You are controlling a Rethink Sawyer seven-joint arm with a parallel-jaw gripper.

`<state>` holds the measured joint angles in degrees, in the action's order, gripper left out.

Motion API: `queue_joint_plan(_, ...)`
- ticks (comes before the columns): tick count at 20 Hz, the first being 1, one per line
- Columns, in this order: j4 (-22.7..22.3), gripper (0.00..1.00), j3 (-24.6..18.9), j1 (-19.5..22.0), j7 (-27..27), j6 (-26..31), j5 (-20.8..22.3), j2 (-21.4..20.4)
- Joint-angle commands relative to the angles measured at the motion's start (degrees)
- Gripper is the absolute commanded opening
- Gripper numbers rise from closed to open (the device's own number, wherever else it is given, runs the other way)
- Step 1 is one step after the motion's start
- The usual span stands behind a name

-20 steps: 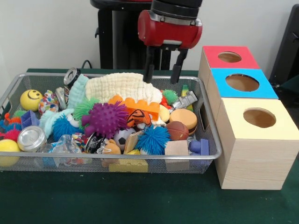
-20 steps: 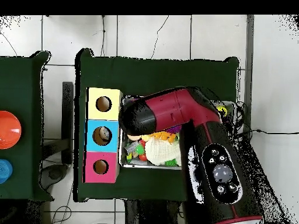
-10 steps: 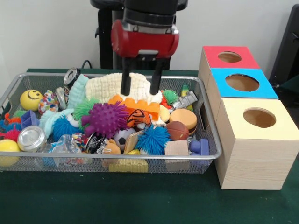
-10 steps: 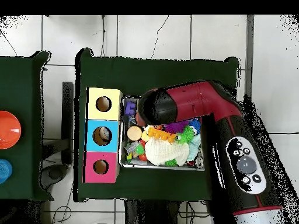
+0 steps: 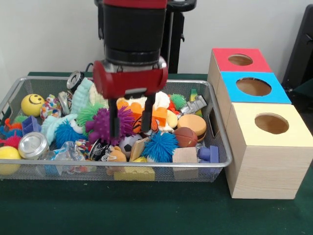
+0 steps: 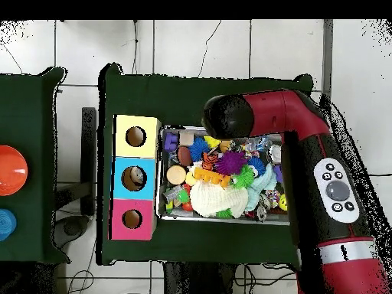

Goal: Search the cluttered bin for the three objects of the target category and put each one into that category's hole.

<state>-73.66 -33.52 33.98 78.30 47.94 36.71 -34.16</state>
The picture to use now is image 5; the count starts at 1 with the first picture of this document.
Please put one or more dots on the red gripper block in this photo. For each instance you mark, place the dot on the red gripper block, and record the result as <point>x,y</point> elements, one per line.
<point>129,81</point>

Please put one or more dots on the clear plastic packet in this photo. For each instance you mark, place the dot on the clear plastic packet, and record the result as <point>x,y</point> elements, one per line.
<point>66,151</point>

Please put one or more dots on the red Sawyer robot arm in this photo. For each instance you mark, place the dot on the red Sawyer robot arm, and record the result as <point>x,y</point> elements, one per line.
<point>134,29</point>

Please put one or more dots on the shallow clear mesh bin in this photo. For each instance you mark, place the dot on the shallow clear mesh bin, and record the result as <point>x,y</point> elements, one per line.
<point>215,161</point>

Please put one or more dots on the wooden box with three holes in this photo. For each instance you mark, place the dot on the wooden box with three holes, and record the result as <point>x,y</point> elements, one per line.
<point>264,166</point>

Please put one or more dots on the orange toy building block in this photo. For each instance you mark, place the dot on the orange toy building block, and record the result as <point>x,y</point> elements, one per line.
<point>160,116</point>

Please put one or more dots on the purple spiky ball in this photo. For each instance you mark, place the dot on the purple spiky ball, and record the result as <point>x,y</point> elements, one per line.
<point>100,126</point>

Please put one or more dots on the cream knitted cloth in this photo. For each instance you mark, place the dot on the cream knitted cloth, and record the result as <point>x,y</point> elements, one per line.
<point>163,100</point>

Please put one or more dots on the blue spiky ball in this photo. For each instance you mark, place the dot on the blue spiky ball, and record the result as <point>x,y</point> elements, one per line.
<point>160,146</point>

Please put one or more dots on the green spiky ball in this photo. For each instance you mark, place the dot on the green spiky ball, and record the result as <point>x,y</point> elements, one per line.
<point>88,113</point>

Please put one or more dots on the small brown basketball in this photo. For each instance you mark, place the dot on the small brown basketball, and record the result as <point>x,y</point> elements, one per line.
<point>185,137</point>

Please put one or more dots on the toy hamburger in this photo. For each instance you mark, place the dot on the toy hamburger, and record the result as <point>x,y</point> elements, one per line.
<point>191,125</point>

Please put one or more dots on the purple toy block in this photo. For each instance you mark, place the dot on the purple toy block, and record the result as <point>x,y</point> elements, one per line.
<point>209,154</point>

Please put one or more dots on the dark green table cloth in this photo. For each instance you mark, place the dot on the dark green table cloth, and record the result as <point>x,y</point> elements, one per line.
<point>146,210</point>

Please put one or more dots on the yellow smiley face ball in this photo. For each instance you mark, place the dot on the yellow smiley face ball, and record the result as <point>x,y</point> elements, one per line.
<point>32,105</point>

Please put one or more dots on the silver metal can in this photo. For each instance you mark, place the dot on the silver metal can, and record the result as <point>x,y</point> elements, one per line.
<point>33,145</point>

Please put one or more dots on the plain yellow ball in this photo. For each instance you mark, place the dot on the plain yellow ball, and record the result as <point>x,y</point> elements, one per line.
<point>9,159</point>

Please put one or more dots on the black chair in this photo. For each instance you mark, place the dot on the black chair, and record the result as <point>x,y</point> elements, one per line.
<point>301,49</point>

